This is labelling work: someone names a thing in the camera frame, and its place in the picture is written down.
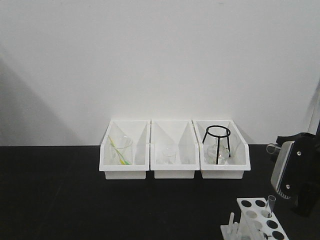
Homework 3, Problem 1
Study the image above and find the black wire tripod stand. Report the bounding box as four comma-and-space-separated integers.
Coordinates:
202, 125, 231, 158

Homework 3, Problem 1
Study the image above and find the clear glass test tube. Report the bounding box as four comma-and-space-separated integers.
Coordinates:
266, 143, 282, 155
265, 195, 277, 218

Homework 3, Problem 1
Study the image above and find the small clear glass beaker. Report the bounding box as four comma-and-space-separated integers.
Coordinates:
162, 147, 176, 165

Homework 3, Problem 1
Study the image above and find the white test tube rack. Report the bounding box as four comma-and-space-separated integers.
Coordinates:
220, 197, 288, 240

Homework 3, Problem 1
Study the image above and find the white right storage bin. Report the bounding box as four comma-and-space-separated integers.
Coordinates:
192, 119, 251, 179

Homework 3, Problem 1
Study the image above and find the white left storage bin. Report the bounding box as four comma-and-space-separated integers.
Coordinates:
99, 120, 151, 180

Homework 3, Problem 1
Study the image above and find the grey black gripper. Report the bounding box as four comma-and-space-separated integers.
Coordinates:
270, 132, 320, 216

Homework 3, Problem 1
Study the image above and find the white storage bin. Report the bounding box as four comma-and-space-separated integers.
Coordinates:
192, 119, 251, 179
99, 120, 151, 180
149, 119, 200, 179

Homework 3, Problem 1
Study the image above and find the white middle storage bin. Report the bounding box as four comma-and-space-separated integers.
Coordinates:
149, 119, 200, 179

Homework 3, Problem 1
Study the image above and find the clear glass flask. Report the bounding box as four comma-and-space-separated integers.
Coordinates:
206, 141, 230, 165

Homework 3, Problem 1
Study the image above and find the yellow green plastic stirrer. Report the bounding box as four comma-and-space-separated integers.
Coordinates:
107, 136, 132, 166

